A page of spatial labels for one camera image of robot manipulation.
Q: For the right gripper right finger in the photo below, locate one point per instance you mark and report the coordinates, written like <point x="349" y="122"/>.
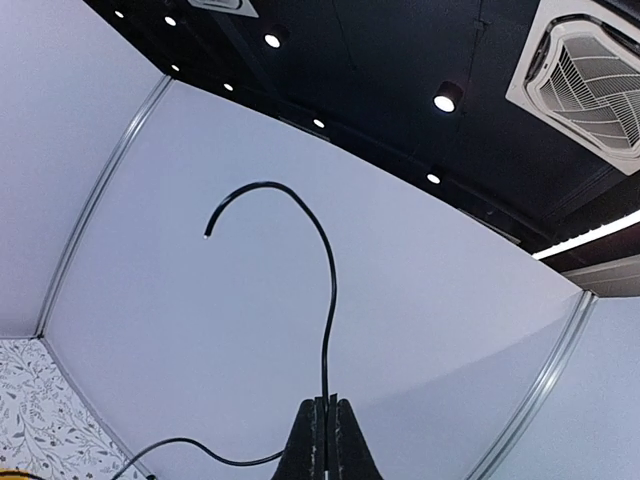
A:
<point x="347" y="456"/>

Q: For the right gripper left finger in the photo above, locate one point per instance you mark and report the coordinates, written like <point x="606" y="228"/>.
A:
<point x="303" y="457"/>

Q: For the floral patterned table mat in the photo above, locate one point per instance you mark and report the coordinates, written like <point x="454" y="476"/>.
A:
<point x="46" y="429"/>

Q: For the round ceiling spotlight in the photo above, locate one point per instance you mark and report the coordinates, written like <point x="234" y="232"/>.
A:
<point x="447" y="97"/>
<point x="435" y="176"/>
<point x="276" y="36"/>

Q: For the far yellow plastic bin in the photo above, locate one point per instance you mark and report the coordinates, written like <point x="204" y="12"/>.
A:
<point x="13" y="475"/>

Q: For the ceiling air conditioner vent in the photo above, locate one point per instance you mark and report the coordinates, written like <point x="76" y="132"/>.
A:
<point x="579" y="73"/>

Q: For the right aluminium frame post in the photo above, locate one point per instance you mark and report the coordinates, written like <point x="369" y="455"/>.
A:
<point x="539" y="391"/>

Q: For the aluminium frame post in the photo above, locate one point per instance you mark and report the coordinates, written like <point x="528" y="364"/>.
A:
<point x="539" y="391"/>
<point x="96" y="193"/>

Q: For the left aluminium frame post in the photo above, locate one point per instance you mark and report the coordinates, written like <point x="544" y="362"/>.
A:
<point x="96" y="193"/>

